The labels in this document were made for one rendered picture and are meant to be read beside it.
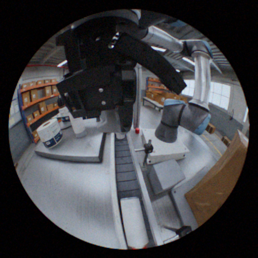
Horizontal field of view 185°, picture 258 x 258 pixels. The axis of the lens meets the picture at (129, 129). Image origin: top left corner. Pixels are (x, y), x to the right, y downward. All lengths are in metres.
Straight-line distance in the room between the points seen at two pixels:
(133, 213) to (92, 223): 0.19
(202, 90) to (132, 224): 0.49
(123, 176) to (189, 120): 0.35
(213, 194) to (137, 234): 0.21
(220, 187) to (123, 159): 0.36
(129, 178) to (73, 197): 0.26
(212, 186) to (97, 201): 0.37
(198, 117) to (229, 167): 0.23
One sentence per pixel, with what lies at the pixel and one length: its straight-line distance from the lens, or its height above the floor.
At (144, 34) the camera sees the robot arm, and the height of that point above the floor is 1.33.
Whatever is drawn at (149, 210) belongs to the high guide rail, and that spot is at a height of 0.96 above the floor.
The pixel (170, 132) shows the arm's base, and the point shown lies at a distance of 0.41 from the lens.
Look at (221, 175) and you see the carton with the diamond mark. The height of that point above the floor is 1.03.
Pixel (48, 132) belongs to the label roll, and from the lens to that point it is 0.58.
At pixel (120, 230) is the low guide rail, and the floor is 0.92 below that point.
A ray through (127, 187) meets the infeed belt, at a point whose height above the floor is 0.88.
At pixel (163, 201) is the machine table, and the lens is 0.34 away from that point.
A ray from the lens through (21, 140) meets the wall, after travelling 4.62.
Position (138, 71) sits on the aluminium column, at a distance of 0.57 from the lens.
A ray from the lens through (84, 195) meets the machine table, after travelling 0.36.
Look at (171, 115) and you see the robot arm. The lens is 0.39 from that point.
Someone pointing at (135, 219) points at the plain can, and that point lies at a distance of 0.22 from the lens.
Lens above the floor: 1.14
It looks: 30 degrees down
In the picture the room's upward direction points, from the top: straight up
